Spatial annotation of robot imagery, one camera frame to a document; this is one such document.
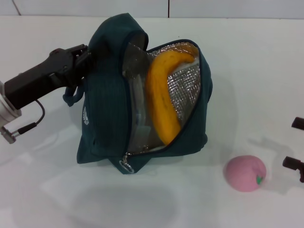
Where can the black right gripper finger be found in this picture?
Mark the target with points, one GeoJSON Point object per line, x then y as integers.
{"type": "Point", "coordinates": [298, 123]}
{"type": "Point", "coordinates": [295, 164]}

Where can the clear blue-rimmed plastic container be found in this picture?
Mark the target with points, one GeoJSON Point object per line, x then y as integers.
{"type": "Point", "coordinates": [139, 95]}

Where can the yellow banana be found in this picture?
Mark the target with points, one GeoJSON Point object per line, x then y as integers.
{"type": "Point", "coordinates": [159, 95]}

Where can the dark teal insulated lunch bag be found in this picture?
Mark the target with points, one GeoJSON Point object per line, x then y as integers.
{"type": "Point", "coordinates": [107, 107]}

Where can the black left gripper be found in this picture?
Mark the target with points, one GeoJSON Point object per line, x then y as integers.
{"type": "Point", "coordinates": [45, 78]}

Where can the pink peach toy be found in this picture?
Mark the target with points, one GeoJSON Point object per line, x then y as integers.
{"type": "Point", "coordinates": [242, 174]}

